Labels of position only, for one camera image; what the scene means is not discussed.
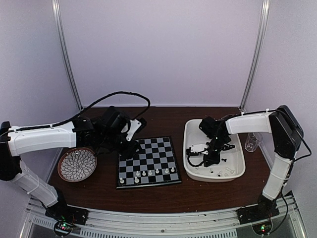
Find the clear plastic cup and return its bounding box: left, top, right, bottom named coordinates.
left=244, top=132, right=263, bottom=153

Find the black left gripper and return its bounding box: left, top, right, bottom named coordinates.
left=100, top=131, right=143, bottom=160

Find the black white chessboard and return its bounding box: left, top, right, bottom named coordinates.
left=116, top=136, right=182, bottom=189

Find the cluster of white chess pieces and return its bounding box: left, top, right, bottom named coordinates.
left=209, top=167, right=236, bottom=178

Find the aluminium front rail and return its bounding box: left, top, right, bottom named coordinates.
left=19, top=194, right=304, bottom=238

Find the right aluminium frame post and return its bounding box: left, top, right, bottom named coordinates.
left=239, top=0, right=270, bottom=112

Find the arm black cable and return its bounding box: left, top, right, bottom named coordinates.
left=0, top=91, right=152, bottom=139
left=186, top=153, right=206, bottom=168

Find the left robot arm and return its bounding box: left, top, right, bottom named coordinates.
left=0, top=106, right=146, bottom=220

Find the patterned ceramic plate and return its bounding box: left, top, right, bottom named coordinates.
left=57, top=148, right=97, bottom=182

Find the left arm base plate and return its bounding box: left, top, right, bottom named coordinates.
left=44, top=204, right=89, bottom=225

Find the right circuit board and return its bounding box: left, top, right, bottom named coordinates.
left=252, top=221, right=272, bottom=236

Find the aluminium frame post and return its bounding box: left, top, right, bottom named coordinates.
left=239, top=0, right=270, bottom=112
left=52, top=0, right=83, bottom=111

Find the white plastic tub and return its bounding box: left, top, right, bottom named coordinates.
left=183, top=119, right=246, bottom=182

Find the circuit board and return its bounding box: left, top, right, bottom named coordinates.
left=252, top=221, right=272, bottom=236
left=53, top=221, right=76, bottom=236

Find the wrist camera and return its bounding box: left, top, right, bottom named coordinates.
left=125, top=118, right=147, bottom=141
left=186, top=144, right=209, bottom=156

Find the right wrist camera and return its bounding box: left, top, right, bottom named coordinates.
left=186, top=144, right=209, bottom=156

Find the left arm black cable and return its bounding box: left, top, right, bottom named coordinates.
left=0, top=91, right=152, bottom=139

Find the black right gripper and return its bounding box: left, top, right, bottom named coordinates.
left=204, top=135, right=229, bottom=167

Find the left circuit board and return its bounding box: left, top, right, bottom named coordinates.
left=53, top=221, right=76, bottom=236

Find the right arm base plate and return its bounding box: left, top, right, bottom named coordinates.
left=236, top=205, right=280, bottom=225

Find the left aluminium frame post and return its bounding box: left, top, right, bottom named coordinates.
left=52, top=0, right=83, bottom=111

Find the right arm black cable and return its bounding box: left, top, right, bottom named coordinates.
left=186, top=153, right=206, bottom=168

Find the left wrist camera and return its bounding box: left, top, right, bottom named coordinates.
left=125, top=118, right=147, bottom=141

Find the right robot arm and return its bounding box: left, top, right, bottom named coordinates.
left=199, top=105, right=304, bottom=219

